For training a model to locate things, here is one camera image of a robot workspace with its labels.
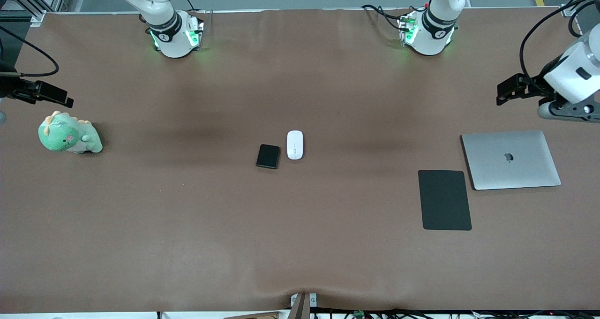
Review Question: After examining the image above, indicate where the white computer mouse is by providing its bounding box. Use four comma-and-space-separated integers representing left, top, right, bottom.
286, 130, 304, 160

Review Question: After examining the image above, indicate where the black mouse pad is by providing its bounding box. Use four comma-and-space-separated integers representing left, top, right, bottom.
418, 170, 473, 231

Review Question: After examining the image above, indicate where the black phone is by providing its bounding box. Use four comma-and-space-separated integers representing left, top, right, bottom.
256, 144, 281, 170

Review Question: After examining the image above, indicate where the green dinosaur plush toy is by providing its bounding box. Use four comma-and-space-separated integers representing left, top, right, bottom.
38, 111, 104, 154

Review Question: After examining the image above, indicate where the silver laptop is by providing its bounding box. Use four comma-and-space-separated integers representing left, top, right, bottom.
461, 130, 562, 191

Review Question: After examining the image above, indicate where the brown table cover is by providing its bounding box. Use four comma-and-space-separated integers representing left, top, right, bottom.
0, 8, 600, 315

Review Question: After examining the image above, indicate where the black left arm base cable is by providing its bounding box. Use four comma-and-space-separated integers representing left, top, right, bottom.
361, 4, 413, 31

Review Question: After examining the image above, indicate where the metal table edge bracket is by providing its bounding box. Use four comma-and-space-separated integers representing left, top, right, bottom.
290, 292, 318, 319

